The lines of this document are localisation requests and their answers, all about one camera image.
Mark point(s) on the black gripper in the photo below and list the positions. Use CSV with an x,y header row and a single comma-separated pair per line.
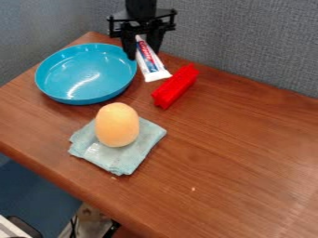
x,y
141,11

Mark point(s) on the light blue folded cloth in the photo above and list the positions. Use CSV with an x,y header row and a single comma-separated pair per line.
x,y
119,160

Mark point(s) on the red plastic block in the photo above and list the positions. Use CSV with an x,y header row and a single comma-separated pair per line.
x,y
175,86

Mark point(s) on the white toothpaste tube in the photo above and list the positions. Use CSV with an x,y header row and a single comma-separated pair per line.
x,y
149,64

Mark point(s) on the blue plastic plate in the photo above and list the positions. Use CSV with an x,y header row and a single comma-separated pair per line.
x,y
85,74

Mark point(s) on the orange egg-shaped sponge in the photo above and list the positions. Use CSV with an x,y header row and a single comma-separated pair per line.
x,y
116,124

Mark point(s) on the objects under table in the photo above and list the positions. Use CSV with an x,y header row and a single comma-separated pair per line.
x,y
87,224

